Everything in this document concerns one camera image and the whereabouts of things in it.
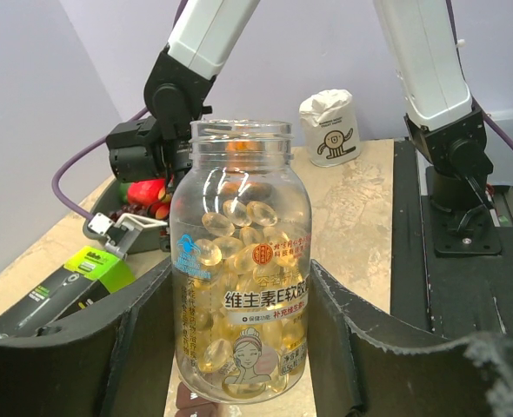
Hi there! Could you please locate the grey fruit tray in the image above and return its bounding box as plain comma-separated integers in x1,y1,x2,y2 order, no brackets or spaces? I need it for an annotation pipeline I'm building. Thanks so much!
82,177,173,255

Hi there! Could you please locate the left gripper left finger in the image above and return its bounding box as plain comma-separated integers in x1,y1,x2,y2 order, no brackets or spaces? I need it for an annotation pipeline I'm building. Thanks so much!
0,259,175,416

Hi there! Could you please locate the black mounting base plate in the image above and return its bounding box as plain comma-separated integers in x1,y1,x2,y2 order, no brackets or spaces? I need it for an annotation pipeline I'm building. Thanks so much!
390,141,513,339

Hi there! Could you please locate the clear pill jar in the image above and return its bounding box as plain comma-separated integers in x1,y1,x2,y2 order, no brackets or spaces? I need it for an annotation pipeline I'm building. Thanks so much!
170,120,311,404

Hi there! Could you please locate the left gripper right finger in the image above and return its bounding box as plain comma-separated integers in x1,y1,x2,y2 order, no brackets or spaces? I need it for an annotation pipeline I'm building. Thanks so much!
308,261,513,416

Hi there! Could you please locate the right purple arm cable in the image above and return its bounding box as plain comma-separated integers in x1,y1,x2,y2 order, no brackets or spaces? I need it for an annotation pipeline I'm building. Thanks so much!
50,106,153,221

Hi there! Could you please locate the red apple left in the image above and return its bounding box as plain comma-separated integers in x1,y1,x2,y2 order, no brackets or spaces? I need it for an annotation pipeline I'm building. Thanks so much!
126,178,170,208

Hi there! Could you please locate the white paper cup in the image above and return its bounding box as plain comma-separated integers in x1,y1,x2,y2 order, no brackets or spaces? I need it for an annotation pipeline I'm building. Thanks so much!
299,89,361,168

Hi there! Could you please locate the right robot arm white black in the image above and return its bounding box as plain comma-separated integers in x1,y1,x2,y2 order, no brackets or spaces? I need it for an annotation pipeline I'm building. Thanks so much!
106,1,501,257

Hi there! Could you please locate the dark red grapes bunch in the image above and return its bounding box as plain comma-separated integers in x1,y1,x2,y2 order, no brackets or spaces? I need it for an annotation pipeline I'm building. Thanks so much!
108,203,148,222

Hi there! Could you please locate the black green product box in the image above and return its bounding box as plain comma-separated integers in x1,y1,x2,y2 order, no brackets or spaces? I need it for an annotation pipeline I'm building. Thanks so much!
0,246,136,340

